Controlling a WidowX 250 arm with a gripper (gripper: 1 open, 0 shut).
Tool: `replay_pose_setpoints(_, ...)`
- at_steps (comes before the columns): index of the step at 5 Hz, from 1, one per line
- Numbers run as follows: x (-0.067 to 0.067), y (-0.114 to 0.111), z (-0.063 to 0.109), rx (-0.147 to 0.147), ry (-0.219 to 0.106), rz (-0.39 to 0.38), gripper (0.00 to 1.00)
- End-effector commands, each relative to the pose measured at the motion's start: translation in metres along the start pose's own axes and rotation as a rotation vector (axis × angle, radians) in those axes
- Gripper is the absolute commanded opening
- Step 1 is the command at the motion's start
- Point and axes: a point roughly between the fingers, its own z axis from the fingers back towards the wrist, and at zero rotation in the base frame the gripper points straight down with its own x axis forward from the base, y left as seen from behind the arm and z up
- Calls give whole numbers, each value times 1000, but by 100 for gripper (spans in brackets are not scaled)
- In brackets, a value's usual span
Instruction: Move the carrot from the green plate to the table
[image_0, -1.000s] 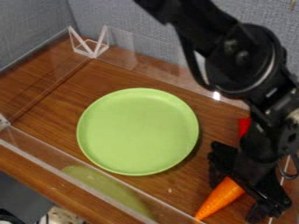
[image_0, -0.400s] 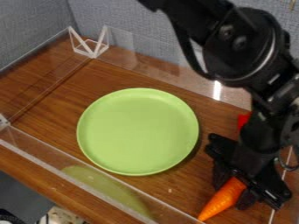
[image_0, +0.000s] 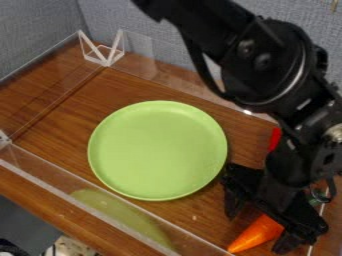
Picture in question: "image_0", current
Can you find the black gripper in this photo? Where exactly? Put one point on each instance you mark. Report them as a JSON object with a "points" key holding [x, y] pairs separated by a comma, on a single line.
{"points": [[280, 201]]}

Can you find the orange toy carrot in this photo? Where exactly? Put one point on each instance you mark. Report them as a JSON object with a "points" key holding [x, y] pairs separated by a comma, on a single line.
{"points": [[262, 231]]}

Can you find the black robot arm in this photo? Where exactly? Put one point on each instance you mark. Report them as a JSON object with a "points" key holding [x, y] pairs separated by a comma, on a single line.
{"points": [[261, 63]]}

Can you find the green round plate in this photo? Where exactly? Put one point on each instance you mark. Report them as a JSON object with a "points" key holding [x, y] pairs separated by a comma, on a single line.
{"points": [[157, 150]]}

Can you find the red plastic block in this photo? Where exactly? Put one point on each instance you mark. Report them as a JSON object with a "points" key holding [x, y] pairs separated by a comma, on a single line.
{"points": [[274, 139]]}

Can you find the clear acrylic corner bracket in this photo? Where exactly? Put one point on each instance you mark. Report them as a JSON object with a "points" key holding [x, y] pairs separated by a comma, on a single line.
{"points": [[101, 54]]}

